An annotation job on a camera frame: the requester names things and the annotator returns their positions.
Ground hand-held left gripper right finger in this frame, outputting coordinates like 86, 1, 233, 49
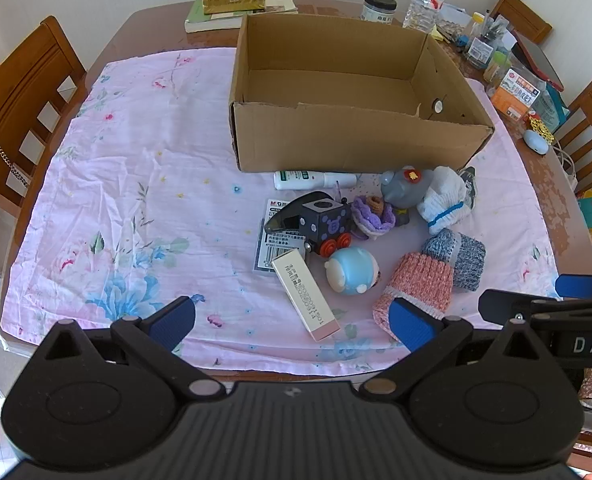
360, 297, 557, 396

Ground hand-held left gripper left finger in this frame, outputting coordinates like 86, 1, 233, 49
28, 296, 225, 402

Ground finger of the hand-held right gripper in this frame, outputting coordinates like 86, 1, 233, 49
556, 273, 592, 301
478, 288, 592, 322

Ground pink knit sock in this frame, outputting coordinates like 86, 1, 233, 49
372, 252, 454, 338

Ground blue grey knit sock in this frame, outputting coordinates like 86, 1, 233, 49
421, 228, 488, 293

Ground round blue white toy figure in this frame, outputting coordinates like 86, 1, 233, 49
324, 247, 381, 295

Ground purple crochet flower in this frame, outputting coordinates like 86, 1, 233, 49
351, 195, 395, 240

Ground clear staple pack with barcode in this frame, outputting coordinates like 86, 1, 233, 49
253, 198, 309, 273

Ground white pink long box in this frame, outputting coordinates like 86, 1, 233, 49
271, 251, 341, 343

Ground grey round toy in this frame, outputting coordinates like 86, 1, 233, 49
458, 166, 478, 211

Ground black toy train red wheels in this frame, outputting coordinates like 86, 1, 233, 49
296, 199, 354, 259

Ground grey elephant toy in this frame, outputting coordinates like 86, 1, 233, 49
380, 165, 437, 226

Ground cardboard box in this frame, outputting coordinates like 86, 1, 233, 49
228, 12, 495, 173

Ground pink floral cloth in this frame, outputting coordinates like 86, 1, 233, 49
0, 47, 562, 376

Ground black stapler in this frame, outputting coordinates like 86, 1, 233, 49
264, 190, 327, 235

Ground wooden slatted chair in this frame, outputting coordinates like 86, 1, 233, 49
488, 0, 553, 46
551, 77, 592, 196

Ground teal packet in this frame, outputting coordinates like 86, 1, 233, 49
531, 82, 572, 131

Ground white glue tube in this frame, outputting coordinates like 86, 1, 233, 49
274, 170, 359, 191

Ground orange labelled box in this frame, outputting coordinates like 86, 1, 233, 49
491, 67, 544, 118

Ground dark red tablet case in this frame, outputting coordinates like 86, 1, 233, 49
513, 30, 566, 92

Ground green capped bottle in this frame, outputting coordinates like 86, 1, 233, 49
483, 47, 512, 86

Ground glass jar with black lid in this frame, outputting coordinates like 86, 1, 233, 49
361, 0, 398, 23

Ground white power cable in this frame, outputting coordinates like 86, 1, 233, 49
551, 145, 579, 191

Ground yellow chain ornament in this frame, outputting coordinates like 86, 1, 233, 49
526, 115, 554, 143

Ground wooden chair with chain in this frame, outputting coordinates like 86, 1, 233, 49
0, 15, 87, 206

